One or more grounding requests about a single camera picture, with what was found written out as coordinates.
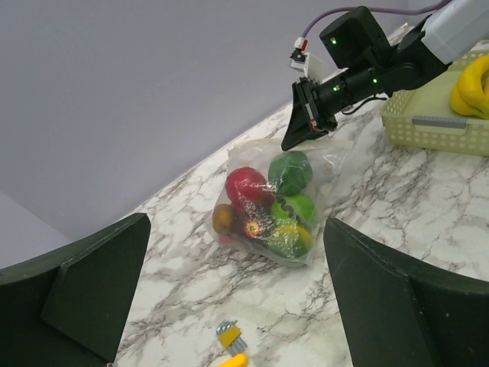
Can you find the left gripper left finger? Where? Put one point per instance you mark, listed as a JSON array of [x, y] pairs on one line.
[[69, 307]]

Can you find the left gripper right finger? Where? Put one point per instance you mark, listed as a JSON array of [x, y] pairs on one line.
[[397, 310]]

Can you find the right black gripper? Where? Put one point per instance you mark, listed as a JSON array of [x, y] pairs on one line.
[[315, 104]]

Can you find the green bell pepper toy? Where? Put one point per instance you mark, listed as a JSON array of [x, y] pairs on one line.
[[290, 173]]

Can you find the green watermelon toy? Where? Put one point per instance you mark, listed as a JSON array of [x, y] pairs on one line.
[[298, 207]]

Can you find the red pomegranate toy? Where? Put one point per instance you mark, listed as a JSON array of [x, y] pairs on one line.
[[246, 185]]

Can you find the clear zip top bag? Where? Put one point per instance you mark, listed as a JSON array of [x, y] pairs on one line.
[[273, 202]]

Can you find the purple mangosteen toy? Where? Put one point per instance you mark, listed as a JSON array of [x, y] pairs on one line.
[[255, 225]]

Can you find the yellow lemon toy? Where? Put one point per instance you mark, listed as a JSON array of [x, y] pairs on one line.
[[290, 241]]

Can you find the small orange toy fruit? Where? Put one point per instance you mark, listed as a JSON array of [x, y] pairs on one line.
[[223, 219]]

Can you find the beige plastic basket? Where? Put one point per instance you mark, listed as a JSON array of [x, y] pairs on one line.
[[422, 118]]

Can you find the yellow banana bunch toy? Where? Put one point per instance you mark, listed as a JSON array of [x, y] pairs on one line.
[[469, 96]]

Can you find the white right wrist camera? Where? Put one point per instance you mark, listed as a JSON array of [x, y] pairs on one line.
[[309, 65]]

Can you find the yellow handled small tool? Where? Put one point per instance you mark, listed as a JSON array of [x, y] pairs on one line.
[[240, 360]]

